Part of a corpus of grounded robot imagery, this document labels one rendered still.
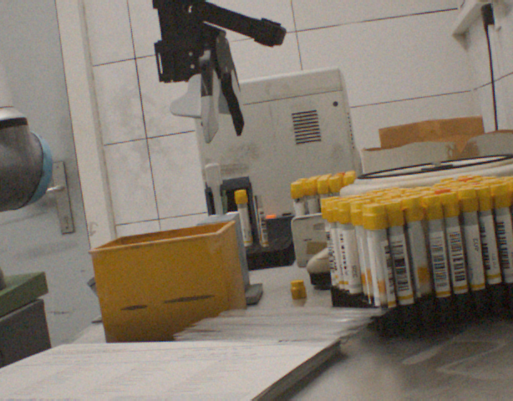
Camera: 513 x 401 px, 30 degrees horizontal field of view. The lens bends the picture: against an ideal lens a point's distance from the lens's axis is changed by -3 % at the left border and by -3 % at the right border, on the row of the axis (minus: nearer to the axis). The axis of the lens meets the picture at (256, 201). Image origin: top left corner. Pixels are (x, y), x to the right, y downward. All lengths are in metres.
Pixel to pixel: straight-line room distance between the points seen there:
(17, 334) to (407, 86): 1.93
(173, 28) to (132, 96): 1.90
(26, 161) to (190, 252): 0.59
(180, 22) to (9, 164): 0.37
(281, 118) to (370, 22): 1.36
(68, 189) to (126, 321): 2.20
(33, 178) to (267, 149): 0.46
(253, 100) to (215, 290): 0.84
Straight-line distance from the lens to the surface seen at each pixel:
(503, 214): 0.87
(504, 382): 0.65
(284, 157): 1.75
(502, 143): 1.47
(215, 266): 0.95
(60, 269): 3.20
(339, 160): 1.75
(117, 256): 0.97
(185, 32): 1.27
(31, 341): 1.45
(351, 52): 3.07
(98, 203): 3.13
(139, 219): 3.16
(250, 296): 1.12
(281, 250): 1.43
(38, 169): 1.51
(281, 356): 0.76
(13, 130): 1.50
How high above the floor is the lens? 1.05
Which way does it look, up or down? 3 degrees down
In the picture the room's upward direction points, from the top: 8 degrees counter-clockwise
